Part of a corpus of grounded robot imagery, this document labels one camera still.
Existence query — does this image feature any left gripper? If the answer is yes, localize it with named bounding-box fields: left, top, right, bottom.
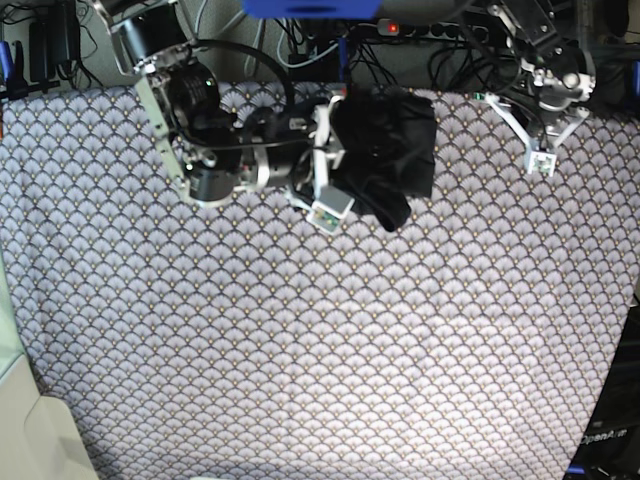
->
left=472, top=89, right=591, bottom=175

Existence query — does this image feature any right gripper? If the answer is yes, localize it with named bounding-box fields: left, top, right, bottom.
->
left=239, top=92, right=355, bottom=235

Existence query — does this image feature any dark grey T-shirt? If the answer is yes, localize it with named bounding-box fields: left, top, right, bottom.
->
left=332, top=88, right=438, bottom=232

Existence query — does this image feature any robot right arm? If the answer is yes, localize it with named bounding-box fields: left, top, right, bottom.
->
left=92, top=1, right=355, bottom=235

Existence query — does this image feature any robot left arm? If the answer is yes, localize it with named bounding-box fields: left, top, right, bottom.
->
left=481, top=1, right=596, bottom=177

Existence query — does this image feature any blue clamp right edge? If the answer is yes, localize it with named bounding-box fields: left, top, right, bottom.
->
left=625, top=61, right=640, bottom=119

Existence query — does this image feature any blue clamp edge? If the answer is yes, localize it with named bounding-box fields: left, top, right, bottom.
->
left=625, top=61, right=640, bottom=119
left=1, top=41, right=60, bottom=101

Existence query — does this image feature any blue box overhead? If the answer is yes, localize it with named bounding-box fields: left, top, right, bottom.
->
left=243, top=0, right=381, bottom=19

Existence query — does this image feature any black power strip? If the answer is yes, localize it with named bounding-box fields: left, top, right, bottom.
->
left=375, top=18, right=466, bottom=42

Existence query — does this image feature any fan patterned tablecloth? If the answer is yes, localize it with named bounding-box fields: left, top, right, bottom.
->
left=1, top=88, right=639, bottom=479

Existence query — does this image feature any black power adapter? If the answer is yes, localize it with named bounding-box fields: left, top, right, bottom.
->
left=28, top=1, right=81, bottom=83

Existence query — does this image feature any blue clamp left edge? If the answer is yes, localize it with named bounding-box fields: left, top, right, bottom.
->
left=1, top=41, right=60, bottom=101

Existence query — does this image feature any black OpenArm case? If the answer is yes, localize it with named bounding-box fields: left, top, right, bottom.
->
left=564, top=304, right=639, bottom=479

